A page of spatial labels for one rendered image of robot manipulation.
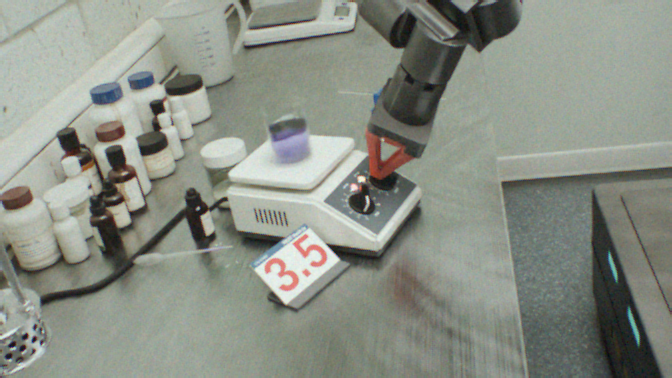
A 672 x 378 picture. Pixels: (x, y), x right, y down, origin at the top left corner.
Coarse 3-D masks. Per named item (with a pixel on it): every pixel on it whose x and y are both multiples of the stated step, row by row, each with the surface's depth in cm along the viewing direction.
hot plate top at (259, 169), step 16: (320, 144) 91; (336, 144) 90; (352, 144) 90; (256, 160) 90; (272, 160) 89; (320, 160) 87; (336, 160) 87; (240, 176) 87; (256, 176) 86; (272, 176) 85; (288, 176) 84; (304, 176) 84; (320, 176) 84
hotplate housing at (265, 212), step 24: (336, 168) 88; (240, 192) 88; (264, 192) 86; (288, 192) 85; (312, 192) 84; (240, 216) 89; (264, 216) 87; (288, 216) 85; (312, 216) 83; (336, 216) 82; (408, 216) 88; (336, 240) 83; (360, 240) 82; (384, 240) 82
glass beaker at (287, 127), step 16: (288, 96) 87; (272, 112) 87; (288, 112) 88; (304, 112) 85; (272, 128) 84; (288, 128) 84; (304, 128) 85; (272, 144) 86; (288, 144) 85; (304, 144) 86; (288, 160) 86; (304, 160) 86
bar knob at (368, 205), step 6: (366, 186) 84; (360, 192) 83; (366, 192) 83; (354, 198) 84; (360, 198) 83; (366, 198) 82; (354, 204) 83; (360, 204) 83; (366, 204) 82; (372, 204) 84; (354, 210) 83; (360, 210) 83; (366, 210) 82; (372, 210) 83
